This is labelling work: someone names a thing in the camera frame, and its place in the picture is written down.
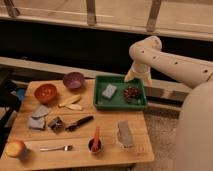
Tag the orange bowl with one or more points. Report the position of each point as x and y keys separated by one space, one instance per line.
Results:
x=45 y=93

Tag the pale wooden spatula upper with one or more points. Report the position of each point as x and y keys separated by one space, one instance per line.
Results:
x=70 y=100

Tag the silver fork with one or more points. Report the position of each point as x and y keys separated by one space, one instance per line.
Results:
x=63 y=148

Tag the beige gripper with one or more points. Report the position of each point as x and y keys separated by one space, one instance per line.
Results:
x=140 y=71

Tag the grey cloth lower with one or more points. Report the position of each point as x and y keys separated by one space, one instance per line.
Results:
x=38 y=124

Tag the dark red berry cluster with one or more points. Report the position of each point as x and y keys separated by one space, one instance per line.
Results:
x=131 y=93

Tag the orange apple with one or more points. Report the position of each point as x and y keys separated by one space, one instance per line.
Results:
x=15 y=148

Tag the wooden cutting board table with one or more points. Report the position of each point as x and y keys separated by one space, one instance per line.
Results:
x=113 y=152

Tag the small dark metal box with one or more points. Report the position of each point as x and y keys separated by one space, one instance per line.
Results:
x=56 y=125

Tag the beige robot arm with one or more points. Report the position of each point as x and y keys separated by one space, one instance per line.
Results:
x=194 y=138

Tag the green plastic tray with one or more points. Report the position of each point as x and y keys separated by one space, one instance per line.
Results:
x=117 y=102

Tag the grey cloth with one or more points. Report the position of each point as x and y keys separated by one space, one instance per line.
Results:
x=38 y=124
x=41 y=111

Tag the grey-blue sponge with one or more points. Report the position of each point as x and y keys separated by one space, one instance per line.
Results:
x=109 y=91

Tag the purple bowl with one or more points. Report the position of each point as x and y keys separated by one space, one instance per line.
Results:
x=73 y=80

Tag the pale wooden spatula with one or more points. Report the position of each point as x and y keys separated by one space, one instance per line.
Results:
x=70 y=100
x=74 y=107

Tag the dark cup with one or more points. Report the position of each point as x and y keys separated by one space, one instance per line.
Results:
x=90 y=143

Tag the pale wooden spatula lower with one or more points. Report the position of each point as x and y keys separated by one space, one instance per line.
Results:
x=74 y=107

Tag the grey cloth upper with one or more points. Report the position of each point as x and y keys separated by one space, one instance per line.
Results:
x=41 y=111

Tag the red spoon in cup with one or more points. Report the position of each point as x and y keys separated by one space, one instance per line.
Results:
x=95 y=146

